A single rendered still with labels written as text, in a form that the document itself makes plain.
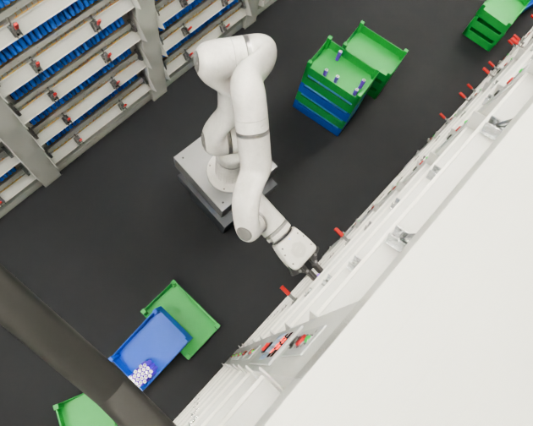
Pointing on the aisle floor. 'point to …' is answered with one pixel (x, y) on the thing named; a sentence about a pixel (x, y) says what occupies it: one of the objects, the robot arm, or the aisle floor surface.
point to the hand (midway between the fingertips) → (315, 272)
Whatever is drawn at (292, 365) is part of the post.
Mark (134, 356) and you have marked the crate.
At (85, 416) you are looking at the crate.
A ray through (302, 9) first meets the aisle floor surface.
